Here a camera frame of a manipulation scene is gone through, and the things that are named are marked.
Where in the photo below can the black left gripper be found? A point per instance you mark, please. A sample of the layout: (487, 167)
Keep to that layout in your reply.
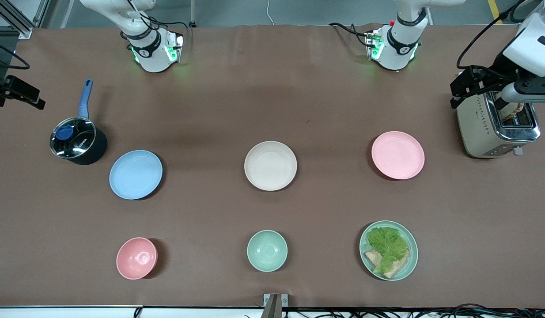
(497, 78)

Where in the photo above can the pink plate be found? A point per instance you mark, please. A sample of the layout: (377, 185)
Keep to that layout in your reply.
(398, 155)

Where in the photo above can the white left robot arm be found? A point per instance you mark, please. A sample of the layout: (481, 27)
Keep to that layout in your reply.
(398, 48)

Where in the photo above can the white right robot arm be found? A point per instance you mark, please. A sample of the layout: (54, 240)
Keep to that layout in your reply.
(151, 53)

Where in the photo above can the silver toaster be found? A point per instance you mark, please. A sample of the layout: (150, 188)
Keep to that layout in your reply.
(480, 132)

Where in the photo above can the toast slice in toaster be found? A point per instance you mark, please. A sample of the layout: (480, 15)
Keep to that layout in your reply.
(511, 111)

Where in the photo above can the glass lid with blue knob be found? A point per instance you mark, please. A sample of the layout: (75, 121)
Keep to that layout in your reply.
(73, 138)

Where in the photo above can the blue plate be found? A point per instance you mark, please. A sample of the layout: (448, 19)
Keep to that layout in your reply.
(136, 174)

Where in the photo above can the green lettuce leaf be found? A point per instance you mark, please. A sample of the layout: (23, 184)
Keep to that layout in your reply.
(387, 245)

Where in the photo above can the green plate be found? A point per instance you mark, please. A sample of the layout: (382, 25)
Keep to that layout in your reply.
(411, 260)

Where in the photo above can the brown bread slice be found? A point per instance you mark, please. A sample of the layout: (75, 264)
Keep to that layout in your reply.
(398, 267)

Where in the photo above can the pink bowl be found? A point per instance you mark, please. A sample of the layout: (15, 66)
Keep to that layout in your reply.
(136, 258)

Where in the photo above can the beige plate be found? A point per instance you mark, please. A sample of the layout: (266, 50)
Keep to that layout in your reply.
(270, 165)

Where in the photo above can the green bowl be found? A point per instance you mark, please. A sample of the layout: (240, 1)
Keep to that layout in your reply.
(267, 250)

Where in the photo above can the aluminium frame profile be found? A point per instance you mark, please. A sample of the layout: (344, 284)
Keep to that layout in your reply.
(16, 15)

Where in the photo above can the grey metal table bracket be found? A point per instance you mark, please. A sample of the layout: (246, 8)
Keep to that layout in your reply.
(275, 304)

